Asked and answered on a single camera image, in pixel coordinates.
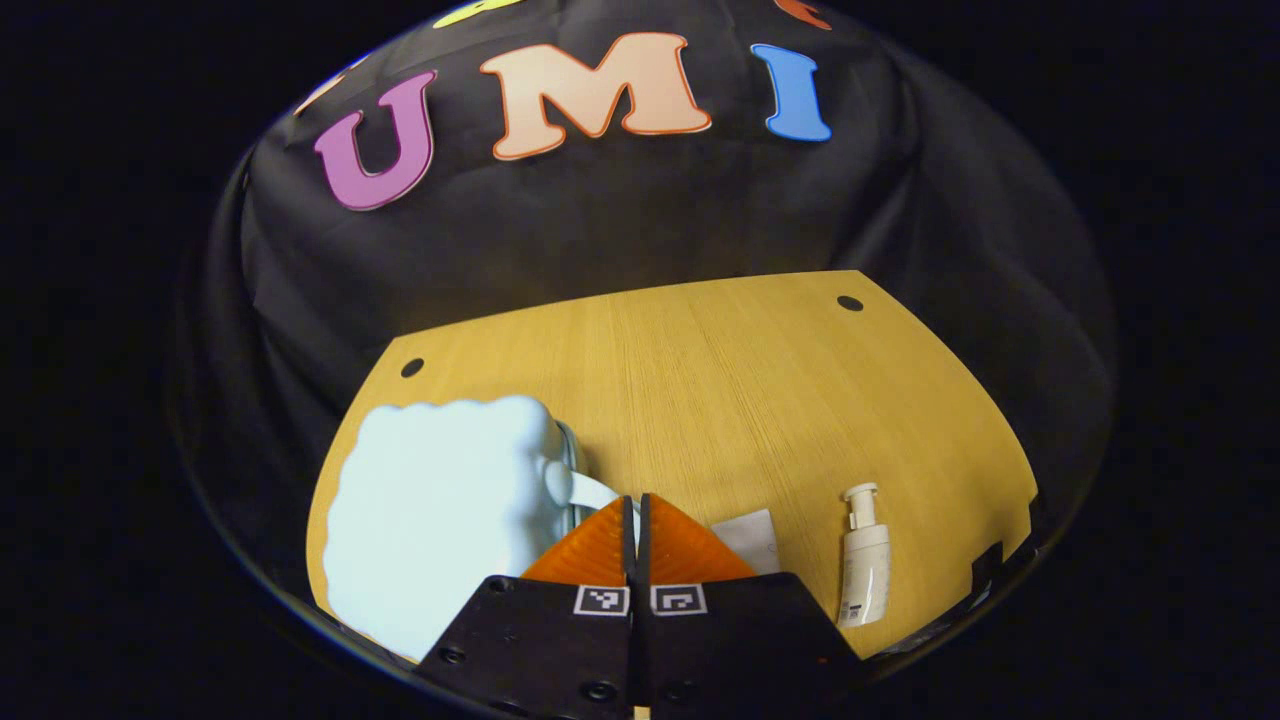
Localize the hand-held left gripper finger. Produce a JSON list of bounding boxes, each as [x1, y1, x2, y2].
[[636, 493, 866, 720], [415, 493, 636, 720]]

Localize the white squeeze tube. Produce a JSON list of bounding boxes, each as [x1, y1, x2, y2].
[[712, 508, 783, 576]]

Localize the light blue suitcase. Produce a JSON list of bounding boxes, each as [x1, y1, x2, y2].
[[322, 395, 623, 666]]

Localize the white pump bottle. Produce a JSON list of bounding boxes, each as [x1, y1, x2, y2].
[[836, 482, 893, 629]]

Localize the black backdrop cloth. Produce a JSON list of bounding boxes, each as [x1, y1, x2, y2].
[[170, 0, 1116, 661]]

